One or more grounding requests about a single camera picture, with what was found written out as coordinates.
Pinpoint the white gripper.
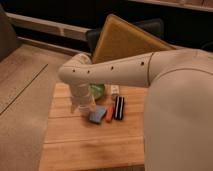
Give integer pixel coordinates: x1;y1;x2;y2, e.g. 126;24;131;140
69;83;96;114

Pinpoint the green ceramic bowl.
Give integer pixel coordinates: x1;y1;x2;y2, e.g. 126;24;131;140
90;84;105;100

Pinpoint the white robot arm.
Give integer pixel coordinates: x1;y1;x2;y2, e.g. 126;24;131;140
59;49;213;171

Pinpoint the translucent plastic cup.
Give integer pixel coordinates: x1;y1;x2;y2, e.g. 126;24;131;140
71;104;89;114

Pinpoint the blue sponge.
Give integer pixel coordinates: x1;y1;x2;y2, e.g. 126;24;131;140
89;105;106;124

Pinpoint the orange carrot toy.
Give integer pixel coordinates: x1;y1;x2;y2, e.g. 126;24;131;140
105;104;114;122

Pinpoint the white small bottle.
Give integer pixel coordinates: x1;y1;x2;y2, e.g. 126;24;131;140
110;85;120;97

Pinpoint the yellow cushioned chair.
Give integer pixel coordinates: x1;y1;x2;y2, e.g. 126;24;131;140
86;14;173;63

